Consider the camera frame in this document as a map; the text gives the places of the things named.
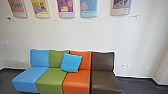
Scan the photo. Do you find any blue square cushion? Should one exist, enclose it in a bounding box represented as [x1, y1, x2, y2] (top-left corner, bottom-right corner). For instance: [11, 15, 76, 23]
[59, 52, 83, 74]

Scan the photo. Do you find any orange sofa seat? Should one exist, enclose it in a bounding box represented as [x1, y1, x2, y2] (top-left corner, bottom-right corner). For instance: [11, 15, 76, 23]
[62, 50, 93, 94]

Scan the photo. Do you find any brown sofa seat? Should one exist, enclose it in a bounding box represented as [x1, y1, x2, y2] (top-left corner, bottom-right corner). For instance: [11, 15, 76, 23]
[90, 50, 123, 94]

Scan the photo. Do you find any green sofa seat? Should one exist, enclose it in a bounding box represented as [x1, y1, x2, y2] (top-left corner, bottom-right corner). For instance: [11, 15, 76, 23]
[35, 49, 71, 94]

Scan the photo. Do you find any blue sofa seat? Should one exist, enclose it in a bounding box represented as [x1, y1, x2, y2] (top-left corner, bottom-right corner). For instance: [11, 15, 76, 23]
[11, 48, 51, 94]

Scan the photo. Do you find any teal wall poster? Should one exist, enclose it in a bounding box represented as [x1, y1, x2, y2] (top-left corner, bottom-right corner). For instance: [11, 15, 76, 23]
[79, 0, 99, 19]

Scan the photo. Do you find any white wall outlet plate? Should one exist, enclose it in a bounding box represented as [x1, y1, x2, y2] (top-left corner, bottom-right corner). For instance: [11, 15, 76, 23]
[144, 64, 150, 71]
[120, 63, 127, 70]
[0, 40, 10, 46]
[126, 63, 133, 70]
[17, 58, 27, 64]

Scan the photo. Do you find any purple wall poster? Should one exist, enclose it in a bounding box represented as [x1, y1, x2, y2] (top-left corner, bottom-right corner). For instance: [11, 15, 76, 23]
[56, 0, 76, 19]

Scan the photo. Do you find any pink wall poster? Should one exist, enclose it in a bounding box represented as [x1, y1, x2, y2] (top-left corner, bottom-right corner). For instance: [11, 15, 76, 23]
[110, 0, 132, 17]

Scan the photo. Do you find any yellow wall poster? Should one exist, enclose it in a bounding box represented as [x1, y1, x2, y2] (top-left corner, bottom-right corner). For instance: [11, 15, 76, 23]
[30, 0, 51, 19]

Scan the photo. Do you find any orange wall poster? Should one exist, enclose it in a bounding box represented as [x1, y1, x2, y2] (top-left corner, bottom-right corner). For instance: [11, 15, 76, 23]
[7, 0, 29, 19]

